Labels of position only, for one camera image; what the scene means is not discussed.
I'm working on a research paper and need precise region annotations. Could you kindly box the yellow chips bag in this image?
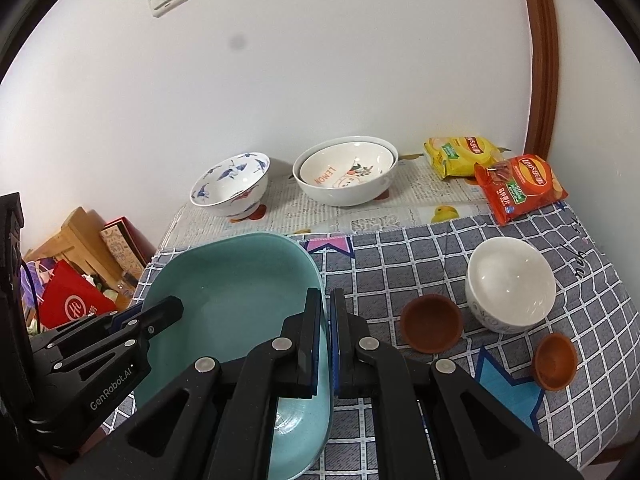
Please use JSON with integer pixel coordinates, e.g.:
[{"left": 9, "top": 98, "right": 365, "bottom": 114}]
[{"left": 424, "top": 135, "right": 507, "bottom": 180}]

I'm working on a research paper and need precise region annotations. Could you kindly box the white bowl cartoon print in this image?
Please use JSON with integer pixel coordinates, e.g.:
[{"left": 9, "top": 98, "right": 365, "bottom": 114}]
[{"left": 298, "top": 141, "right": 394, "bottom": 188}]

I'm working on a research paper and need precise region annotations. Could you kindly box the small brown bowl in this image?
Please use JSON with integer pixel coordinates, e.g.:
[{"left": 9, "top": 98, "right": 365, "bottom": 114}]
[
  {"left": 534, "top": 333, "right": 579, "bottom": 391},
  {"left": 400, "top": 294, "right": 464, "bottom": 352}
]

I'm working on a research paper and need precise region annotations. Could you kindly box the grey checked star tablecloth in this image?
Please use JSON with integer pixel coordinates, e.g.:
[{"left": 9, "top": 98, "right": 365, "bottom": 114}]
[{"left": 100, "top": 207, "right": 632, "bottom": 480}]

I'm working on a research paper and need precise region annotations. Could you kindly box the red chips bag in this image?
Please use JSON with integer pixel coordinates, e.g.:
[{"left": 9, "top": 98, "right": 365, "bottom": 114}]
[{"left": 474, "top": 154, "right": 570, "bottom": 226}]

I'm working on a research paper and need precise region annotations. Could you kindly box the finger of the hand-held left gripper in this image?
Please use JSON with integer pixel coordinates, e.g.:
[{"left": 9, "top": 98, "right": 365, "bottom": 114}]
[
  {"left": 31, "top": 310, "right": 143, "bottom": 361},
  {"left": 50, "top": 296, "right": 184, "bottom": 376}
]

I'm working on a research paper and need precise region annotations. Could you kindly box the white bowl blue bird pattern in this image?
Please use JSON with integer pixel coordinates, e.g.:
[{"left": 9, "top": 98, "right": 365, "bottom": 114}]
[{"left": 189, "top": 151, "right": 271, "bottom": 221}]

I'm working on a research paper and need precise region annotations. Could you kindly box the teal square plate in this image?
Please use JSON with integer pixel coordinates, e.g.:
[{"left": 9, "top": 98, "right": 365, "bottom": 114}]
[{"left": 134, "top": 232, "right": 335, "bottom": 476}]

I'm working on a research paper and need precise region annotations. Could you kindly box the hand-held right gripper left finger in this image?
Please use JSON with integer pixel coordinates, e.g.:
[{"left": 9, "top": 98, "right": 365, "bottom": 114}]
[{"left": 62, "top": 287, "right": 323, "bottom": 480}]

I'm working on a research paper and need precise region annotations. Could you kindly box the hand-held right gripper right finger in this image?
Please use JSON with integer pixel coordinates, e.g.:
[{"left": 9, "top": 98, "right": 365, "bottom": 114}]
[{"left": 327, "top": 287, "right": 583, "bottom": 480}]

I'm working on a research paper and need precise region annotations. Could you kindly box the patterned red-edged box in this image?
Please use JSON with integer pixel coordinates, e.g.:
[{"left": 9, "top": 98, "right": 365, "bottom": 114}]
[{"left": 99, "top": 216, "right": 157, "bottom": 282}]

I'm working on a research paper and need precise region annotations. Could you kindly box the large white bowl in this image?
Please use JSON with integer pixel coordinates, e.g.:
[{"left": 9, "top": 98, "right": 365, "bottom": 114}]
[{"left": 292, "top": 136, "right": 399, "bottom": 207}]

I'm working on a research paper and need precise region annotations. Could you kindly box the plain white bowl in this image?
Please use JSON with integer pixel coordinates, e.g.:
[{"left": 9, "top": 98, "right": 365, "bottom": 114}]
[{"left": 465, "top": 237, "right": 557, "bottom": 334}]

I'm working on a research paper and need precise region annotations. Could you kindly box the red paper bag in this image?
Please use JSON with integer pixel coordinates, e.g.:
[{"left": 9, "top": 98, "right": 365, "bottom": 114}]
[{"left": 39, "top": 260, "right": 117, "bottom": 329}]

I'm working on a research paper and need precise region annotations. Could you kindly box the wooden side shelf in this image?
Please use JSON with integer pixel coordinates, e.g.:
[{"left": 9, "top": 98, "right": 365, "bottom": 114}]
[{"left": 24, "top": 206, "right": 127, "bottom": 288}]

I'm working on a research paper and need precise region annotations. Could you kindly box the brown wooden door frame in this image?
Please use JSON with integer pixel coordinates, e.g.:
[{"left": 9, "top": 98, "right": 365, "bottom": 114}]
[{"left": 517, "top": 0, "right": 559, "bottom": 162}]

